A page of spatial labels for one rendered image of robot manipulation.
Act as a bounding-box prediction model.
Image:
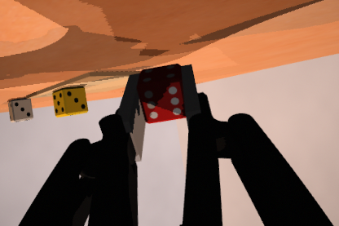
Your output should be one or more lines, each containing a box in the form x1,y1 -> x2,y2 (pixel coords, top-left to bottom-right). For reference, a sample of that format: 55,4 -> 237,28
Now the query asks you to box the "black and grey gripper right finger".
179,64 -> 333,226

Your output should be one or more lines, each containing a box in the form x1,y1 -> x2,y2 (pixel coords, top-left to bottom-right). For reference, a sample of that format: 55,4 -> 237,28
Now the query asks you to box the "tan flat mat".
26,71 -> 141,99

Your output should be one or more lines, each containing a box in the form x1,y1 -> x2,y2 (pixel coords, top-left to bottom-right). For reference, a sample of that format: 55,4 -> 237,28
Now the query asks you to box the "dark red die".
137,64 -> 186,124

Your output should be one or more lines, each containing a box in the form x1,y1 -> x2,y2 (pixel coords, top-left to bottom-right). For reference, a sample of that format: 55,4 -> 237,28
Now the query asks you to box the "yellow die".
52,86 -> 88,117

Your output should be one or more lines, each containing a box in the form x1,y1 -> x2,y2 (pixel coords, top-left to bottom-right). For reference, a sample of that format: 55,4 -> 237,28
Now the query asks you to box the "white die with black pips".
8,98 -> 33,122

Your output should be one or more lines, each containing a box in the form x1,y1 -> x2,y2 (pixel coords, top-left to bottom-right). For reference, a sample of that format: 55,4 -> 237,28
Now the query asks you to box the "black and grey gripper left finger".
18,73 -> 146,226

